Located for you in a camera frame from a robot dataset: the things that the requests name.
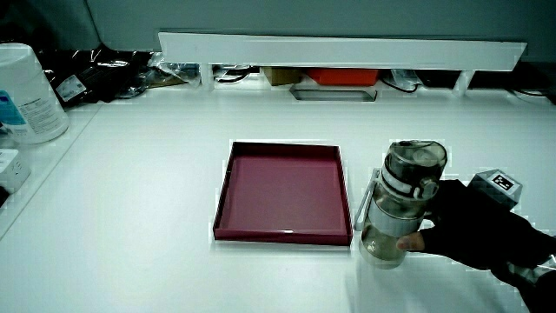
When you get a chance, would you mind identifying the person's right hand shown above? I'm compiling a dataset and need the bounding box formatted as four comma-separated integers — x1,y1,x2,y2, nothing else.
396,169,556,271

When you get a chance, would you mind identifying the clear grey-lidded water bottle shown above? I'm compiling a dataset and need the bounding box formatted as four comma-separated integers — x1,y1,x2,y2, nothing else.
354,139,449,270

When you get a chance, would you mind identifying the person's right forearm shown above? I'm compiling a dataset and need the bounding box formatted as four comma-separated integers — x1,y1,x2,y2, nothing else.
490,254,556,313

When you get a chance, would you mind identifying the flat grey tray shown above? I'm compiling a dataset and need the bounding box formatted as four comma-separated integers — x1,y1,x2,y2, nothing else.
288,83,379,103

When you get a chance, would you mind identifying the dark red square tray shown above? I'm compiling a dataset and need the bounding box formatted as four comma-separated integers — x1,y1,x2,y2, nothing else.
212,140,354,247

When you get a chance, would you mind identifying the orange box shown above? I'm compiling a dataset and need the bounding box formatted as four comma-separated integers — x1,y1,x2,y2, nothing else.
306,68,381,87

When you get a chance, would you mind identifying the white desk shelf riser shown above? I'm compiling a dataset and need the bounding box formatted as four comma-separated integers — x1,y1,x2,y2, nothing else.
157,30,528,97

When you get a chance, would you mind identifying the brown cardboard box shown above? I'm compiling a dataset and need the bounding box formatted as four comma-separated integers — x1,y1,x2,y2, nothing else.
261,66,304,87

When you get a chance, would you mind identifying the clear plastic bag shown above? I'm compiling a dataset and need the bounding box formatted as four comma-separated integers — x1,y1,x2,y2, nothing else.
146,52,202,87

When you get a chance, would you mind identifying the black plastic bag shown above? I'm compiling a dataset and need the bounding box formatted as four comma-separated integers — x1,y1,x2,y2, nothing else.
37,46,154,109

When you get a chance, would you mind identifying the white wipes canister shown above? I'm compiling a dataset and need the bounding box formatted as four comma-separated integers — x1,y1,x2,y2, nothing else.
0,42,70,145

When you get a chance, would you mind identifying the white power strip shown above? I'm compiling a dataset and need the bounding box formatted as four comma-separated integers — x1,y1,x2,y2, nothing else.
0,148,32,196

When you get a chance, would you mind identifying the black cable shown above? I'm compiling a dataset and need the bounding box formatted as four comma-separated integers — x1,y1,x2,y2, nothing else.
381,69,421,95
212,64,254,84

